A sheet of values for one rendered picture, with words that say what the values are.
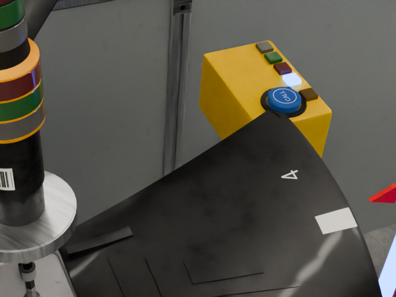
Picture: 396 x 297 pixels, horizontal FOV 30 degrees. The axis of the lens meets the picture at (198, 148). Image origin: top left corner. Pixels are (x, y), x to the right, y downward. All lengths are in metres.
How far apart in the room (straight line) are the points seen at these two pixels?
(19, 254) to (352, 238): 0.27
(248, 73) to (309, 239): 0.38
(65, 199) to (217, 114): 0.50
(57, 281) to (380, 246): 1.74
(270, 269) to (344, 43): 1.07
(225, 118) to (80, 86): 0.48
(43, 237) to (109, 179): 1.08
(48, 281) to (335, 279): 0.21
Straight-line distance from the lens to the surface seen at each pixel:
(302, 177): 0.61
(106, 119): 1.42
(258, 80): 0.92
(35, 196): 0.44
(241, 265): 0.56
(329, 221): 0.60
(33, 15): 0.49
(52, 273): 0.56
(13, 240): 0.45
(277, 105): 0.87
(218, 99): 0.93
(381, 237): 2.24
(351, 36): 1.59
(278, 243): 0.57
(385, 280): 0.77
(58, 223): 0.45
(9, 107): 0.38
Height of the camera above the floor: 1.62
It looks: 43 degrees down
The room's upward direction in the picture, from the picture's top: 5 degrees clockwise
